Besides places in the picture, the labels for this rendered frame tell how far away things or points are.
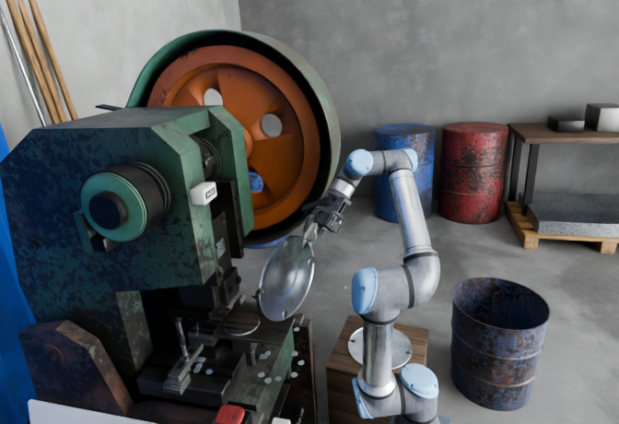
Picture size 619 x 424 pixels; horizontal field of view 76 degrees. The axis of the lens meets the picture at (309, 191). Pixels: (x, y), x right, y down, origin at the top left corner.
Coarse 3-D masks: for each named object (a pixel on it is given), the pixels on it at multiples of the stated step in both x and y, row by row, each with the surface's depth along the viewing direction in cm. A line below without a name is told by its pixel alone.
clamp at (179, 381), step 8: (184, 344) 124; (192, 344) 132; (200, 344) 132; (184, 352) 124; (192, 352) 128; (200, 352) 131; (184, 360) 125; (192, 360) 126; (176, 368) 122; (184, 368) 122; (168, 376) 120; (176, 376) 119; (184, 376) 122; (168, 384) 120; (176, 384) 119; (184, 384) 120; (168, 392) 120; (176, 392) 119
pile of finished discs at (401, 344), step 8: (360, 328) 194; (352, 336) 189; (360, 336) 189; (400, 336) 187; (352, 344) 185; (360, 344) 184; (392, 344) 183; (400, 344) 183; (408, 344) 183; (352, 352) 180; (360, 352) 179; (392, 352) 178; (400, 352) 178; (360, 360) 175; (392, 360) 174; (400, 360) 173; (392, 368) 169
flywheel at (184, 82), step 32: (192, 64) 144; (224, 64) 142; (256, 64) 138; (160, 96) 151; (192, 96) 152; (224, 96) 149; (256, 96) 146; (288, 96) 139; (256, 128) 150; (288, 128) 147; (320, 128) 143; (256, 160) 155; (288, 160) 151; (320, 160) 145; (256, 192) 162; (288, 192) 154; (256, 224) 160
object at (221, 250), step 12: (216, 216) 127; (216, 228) 126; (216, 240) 126; (228, 252) 135; (228, 264) 135; (228, 276) 129; (180, 288) 128; (192, 288) 127; (204, 288) 125; (216, 288) 127; (228, 288) 128; (192, 300) 129; (204, 300) 127; (216, 300) 127; (228, 300) 129
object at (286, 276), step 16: (288, 240) 140; (272, 256) 144; (288, 256) 136; (304, 256) 129; (272, 272) 140; (288, 272) 131; (304, 272) 126; (272, 288) 136; (288, 288) 128; (304, 288) 122; (272, 304) 132; (288, 304) 125; (272, 320) 128
